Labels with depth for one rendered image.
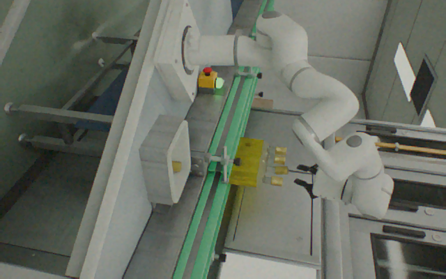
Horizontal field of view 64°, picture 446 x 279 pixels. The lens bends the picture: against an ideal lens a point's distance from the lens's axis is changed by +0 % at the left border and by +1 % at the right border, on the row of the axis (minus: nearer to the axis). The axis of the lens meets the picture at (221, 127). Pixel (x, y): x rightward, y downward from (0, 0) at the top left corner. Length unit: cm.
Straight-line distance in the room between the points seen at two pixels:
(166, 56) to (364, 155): 59
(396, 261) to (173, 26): 111
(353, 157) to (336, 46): 667
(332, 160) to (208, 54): 49
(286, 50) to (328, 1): 627
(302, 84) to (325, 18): 641
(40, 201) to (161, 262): 73
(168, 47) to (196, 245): 60
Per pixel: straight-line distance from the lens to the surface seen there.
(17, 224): 163
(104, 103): 161
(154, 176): 108
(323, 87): 92
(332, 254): 138
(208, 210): 123
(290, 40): 97
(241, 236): 137
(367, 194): 108
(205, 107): 147
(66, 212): 159
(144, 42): 118
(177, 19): 112
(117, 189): 95
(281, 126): 190
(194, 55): 113
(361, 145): 95
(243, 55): 110
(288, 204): 148
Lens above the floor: 113
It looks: 10 degrees down
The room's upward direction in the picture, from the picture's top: 97 degrees clockwise
